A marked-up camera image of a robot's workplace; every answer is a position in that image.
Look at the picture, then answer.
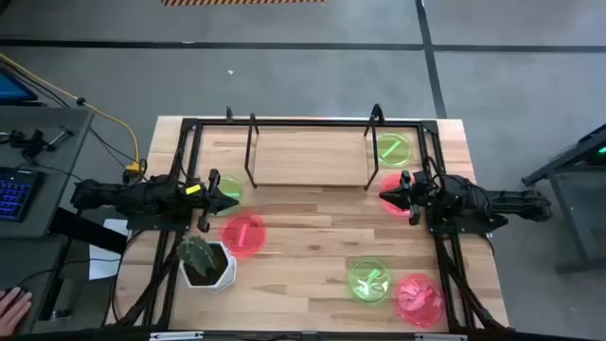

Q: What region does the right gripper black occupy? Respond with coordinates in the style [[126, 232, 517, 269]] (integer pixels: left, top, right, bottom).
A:
[[379, 170, 432, 227]]

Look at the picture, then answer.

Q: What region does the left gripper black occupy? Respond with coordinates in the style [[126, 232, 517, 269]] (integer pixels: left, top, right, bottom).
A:
[[182, 169, 241, 233]]

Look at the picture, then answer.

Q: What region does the green translucent plate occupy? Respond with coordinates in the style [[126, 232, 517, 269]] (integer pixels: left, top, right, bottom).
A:
[[375, 132, 412, 169], [215, 173, 245, 218]]

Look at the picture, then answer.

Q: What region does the red translucent plate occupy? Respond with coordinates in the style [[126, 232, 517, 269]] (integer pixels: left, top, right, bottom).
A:
[[220, 212, 267, 260], [380, 172, 413, 218]]

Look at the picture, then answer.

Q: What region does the green plate with strips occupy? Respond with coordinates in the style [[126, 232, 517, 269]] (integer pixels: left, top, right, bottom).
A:
[[347, 257, 394, 305]]

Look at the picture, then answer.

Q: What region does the red plate with several strips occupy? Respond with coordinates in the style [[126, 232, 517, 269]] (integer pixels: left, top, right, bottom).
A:
[[395, 273, 446, 329]]

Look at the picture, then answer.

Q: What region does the green cactus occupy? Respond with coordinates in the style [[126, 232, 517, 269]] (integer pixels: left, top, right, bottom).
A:
[[176, 235, 218, 278]]

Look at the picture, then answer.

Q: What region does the white hexagonal plant pot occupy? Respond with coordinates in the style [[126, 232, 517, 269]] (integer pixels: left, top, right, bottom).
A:
[[179, 240, 238, 292]]

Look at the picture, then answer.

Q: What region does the white paper sheet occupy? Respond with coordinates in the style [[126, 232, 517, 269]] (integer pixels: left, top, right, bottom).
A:
[[88, 218, 130, 281]]

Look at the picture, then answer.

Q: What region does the black flat panel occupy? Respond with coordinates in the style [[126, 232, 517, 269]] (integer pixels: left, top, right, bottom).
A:
[[49, 206, 130, 256]]

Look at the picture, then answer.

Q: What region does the grey desk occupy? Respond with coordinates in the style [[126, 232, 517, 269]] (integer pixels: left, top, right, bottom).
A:
[[0, 104, 96, 335]]

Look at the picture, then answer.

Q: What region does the black clamp tool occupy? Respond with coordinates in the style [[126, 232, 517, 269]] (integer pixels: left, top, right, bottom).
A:
[[0, 126, 76, 161]]

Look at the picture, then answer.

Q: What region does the dark metal table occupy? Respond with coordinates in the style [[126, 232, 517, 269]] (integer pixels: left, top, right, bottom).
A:
[[520, 121, 606, 276]]

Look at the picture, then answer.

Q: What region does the black keyboard with blue backlight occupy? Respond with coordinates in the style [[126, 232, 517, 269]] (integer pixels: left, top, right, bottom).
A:
[[0, 166, 40, 224]]

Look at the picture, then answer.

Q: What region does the person's hand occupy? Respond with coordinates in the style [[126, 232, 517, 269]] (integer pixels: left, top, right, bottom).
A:
[[0, 286, 34, 337]]

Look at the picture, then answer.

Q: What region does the computer monitor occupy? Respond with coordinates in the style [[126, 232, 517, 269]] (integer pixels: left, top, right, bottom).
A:
[[0, 65, 39, 106]]

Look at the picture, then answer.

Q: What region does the black wire shelf rack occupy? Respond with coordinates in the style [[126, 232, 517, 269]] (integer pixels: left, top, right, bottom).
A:
[[243, 112, 380, 191]]

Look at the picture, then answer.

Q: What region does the yellow cable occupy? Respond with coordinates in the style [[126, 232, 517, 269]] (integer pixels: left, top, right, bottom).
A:
[[0, 52, 144, 174]]

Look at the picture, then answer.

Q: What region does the black aluminium rig frame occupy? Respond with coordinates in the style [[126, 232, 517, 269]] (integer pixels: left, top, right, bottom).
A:
[[106, 116, 511, 341]]

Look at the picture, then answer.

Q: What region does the silver bracket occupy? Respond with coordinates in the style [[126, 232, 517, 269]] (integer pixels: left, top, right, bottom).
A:
[[149, 331, 205, 341], [414, 332, 469, 341]]

